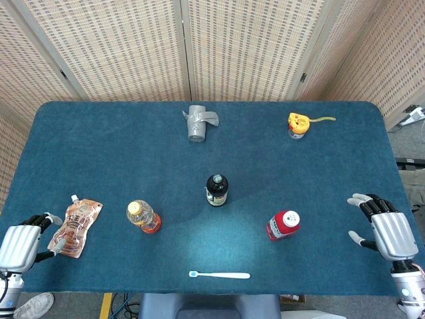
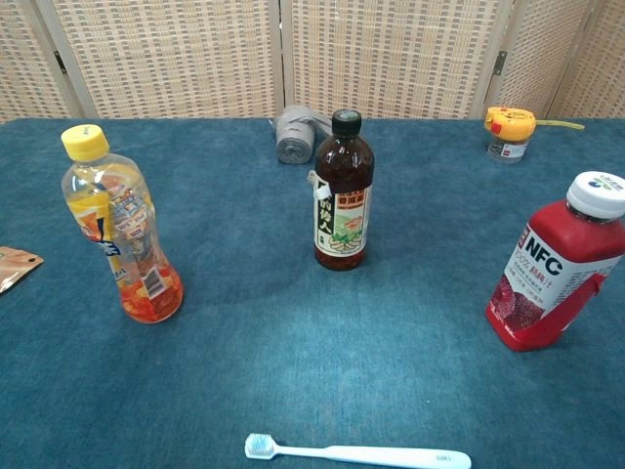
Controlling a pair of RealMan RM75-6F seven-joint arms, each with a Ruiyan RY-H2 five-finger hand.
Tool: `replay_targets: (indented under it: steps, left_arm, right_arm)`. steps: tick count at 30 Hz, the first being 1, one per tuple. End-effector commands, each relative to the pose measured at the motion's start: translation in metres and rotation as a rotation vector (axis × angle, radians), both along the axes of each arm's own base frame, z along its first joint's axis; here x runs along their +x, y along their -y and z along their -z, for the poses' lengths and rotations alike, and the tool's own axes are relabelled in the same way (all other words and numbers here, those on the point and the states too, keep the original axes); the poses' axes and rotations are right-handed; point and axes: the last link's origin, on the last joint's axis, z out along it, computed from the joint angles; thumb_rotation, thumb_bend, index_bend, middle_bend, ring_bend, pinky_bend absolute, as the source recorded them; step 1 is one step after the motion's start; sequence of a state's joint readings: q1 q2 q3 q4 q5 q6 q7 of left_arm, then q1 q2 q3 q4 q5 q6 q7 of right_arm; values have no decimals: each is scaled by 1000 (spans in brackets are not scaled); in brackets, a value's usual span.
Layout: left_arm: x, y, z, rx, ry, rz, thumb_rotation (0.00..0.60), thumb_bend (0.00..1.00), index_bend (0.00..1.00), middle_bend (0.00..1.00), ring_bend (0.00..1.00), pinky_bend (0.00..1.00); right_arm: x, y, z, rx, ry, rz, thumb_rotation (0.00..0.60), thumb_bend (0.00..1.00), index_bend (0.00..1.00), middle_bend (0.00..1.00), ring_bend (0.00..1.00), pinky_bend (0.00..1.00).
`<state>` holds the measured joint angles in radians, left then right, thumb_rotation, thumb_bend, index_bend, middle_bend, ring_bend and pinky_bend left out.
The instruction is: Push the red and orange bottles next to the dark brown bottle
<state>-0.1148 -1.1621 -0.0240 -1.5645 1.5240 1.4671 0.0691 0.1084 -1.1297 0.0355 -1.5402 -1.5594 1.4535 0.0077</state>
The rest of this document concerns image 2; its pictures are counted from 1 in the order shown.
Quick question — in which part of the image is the yellow-capped orange tea bottle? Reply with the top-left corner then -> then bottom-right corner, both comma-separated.
61,124 -> 186,324

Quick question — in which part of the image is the red NFC juice bottle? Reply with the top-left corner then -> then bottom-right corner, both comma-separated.
484,170 -> 625,353

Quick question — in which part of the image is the dark brown tea bottle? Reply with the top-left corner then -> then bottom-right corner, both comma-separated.
312,108 -> 376,272

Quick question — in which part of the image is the grey rolled bag bundle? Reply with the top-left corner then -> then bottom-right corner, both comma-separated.
272,105 -> 338,166

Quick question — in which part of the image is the blue table cloth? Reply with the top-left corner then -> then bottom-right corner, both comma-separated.
0,116 -> 625,469

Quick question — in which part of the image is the light blue toothbrush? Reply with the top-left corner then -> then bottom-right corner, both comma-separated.
244,432 -> 473,469

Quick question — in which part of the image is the woven folding screen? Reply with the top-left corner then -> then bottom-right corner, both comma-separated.
0,0 -> 625,123

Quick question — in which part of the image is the brown spout pouch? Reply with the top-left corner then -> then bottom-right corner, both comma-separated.
0,246 -> 45,294

